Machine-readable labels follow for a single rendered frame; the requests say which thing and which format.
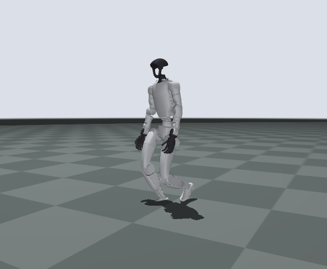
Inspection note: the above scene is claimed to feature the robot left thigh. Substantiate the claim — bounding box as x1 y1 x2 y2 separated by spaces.
160 134 180 185

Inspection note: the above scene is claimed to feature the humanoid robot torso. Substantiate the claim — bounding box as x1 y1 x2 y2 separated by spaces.
152 78 175 140

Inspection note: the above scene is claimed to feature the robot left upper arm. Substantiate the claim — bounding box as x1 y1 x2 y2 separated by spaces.
167 82 183 114

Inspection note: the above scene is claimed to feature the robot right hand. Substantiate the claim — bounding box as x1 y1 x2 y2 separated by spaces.
135 128 147 150

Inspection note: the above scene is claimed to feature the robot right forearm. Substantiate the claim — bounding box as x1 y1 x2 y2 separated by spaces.
143 112 153 135

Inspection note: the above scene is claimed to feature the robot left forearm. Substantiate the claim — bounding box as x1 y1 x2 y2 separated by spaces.
171 105 183 136

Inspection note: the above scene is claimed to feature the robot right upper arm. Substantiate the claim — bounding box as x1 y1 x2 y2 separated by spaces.
146 86 156 115

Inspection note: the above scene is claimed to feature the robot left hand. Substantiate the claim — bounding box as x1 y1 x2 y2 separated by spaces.
161 129 177 154

